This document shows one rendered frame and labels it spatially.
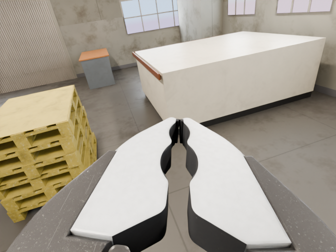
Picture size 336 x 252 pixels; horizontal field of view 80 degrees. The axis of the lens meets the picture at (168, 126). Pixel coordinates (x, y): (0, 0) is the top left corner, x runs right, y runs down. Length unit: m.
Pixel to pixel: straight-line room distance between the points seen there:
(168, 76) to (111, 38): 5.16
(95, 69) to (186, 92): 3.60
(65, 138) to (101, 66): 4.05
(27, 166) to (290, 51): 3.57
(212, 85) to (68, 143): 1.95
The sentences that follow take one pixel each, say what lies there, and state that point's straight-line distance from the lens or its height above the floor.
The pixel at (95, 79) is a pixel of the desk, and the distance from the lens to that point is 5.98.
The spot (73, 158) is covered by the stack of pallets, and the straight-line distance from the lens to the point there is 2.11.
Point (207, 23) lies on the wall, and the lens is 6.53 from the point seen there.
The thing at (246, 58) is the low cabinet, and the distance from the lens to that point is 3.13.
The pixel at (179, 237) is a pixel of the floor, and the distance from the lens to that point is 1.92.
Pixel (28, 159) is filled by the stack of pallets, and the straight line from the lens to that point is 2.20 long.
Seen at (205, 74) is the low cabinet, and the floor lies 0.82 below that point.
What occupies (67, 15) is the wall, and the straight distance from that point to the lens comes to 7.62.
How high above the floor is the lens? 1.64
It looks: 30 degrees down
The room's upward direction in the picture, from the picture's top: 9 degrees counter-clockwise
